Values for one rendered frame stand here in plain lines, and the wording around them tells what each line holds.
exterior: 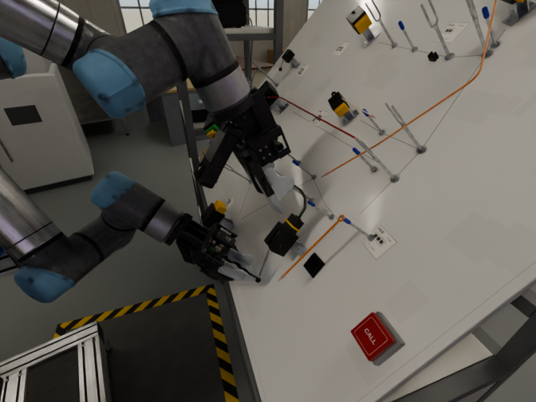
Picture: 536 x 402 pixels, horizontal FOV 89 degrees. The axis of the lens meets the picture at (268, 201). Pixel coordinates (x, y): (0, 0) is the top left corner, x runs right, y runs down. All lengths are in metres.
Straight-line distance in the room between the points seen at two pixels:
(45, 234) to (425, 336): 0.62
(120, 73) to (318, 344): 0.53
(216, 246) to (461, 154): 0.47
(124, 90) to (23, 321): 2.03
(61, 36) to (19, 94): 2.83
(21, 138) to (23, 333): 1.85
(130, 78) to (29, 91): 2.94
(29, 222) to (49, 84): 2.75
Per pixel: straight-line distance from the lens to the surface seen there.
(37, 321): 2.24
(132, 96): 0.38
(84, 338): 1.71
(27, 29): 0.49
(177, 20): 0.41
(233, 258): 0.62
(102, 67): 0.38
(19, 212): 0.59
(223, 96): 0.42
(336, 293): 0.57
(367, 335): 0.49
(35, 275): 0.58
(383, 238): 0.55
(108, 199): 0.56
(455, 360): 0.91
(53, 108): 3.32
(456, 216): 0.53
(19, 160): 3.50
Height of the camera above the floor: 1.51
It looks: 34 degrees down
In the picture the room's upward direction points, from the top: straight up
